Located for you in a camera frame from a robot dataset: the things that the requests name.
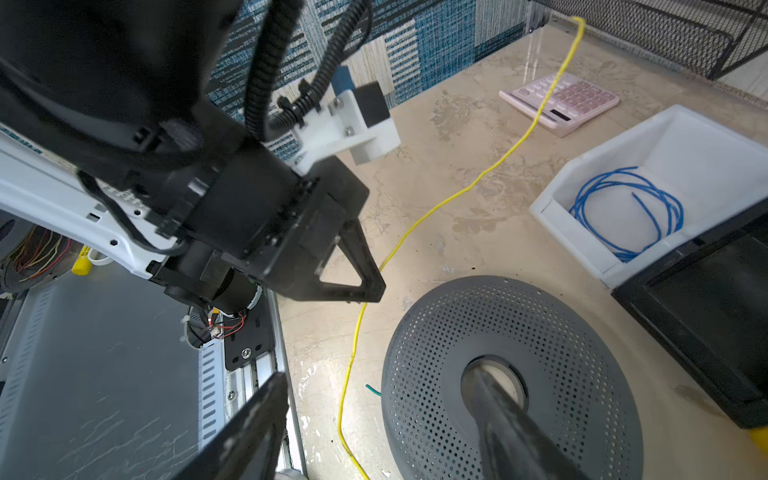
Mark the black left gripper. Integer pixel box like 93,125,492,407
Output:
146,152,386,306

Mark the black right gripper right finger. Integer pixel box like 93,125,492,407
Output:
465,370,586,479

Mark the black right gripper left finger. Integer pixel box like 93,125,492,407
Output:
176,372,288,480

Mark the yellow cable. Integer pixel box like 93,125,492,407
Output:
337,16,587,480

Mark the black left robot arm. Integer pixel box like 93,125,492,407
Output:
1,1,386,311

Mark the black plastic bin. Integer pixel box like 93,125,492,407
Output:
612,201,767,429

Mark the yellow plastic bin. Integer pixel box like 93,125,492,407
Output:
748,426,768,455

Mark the white plastic bin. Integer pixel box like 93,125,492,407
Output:
530,106,767,289

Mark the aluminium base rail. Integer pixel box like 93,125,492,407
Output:
1,264,287,479

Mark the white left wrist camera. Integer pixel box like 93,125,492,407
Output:
287,82,401,176

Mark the blue cable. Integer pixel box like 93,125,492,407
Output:
568,166,685,263

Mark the black wire mesh shelf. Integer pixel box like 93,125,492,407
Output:
540,0,767,80

